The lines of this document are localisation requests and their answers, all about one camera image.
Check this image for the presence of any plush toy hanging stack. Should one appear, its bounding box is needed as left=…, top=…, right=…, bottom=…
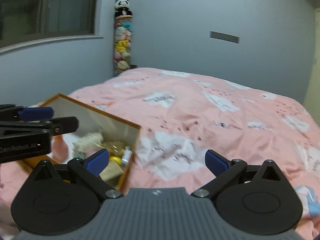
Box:
left=113, top=16, right=133, bottom=76

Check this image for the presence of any yellow white tube bottle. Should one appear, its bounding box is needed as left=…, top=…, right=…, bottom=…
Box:
left=121, top=146, right=132, bottom=165

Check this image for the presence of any pink small box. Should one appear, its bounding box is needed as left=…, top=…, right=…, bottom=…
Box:
left=52, top=135, right=68, bottom=163

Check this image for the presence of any window with dark frame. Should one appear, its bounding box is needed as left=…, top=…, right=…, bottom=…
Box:
left=1, top=0, right=97, bottom=53

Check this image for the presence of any orange cardboard storage box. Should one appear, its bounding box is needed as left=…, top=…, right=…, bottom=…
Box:
left=17, top=93, right=143, bottom=196

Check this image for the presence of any grey wall plate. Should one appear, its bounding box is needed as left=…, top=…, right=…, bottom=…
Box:
left=210, top=31, right=240, bottom=43

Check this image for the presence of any yellow tape measure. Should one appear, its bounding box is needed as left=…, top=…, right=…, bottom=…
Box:
left=109, top=156, right=123, bottom=166

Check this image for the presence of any panda plush toy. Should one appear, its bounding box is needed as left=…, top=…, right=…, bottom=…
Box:
left=114, top=0, right=132, bottom=18

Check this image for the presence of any pink cloud-print bedspread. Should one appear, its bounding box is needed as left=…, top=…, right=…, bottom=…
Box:
left=1, top=68, right=319, bottom=239

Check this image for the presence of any gold jewelry box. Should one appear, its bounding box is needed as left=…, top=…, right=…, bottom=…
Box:
left=102, top=140, right=126, bottom=158

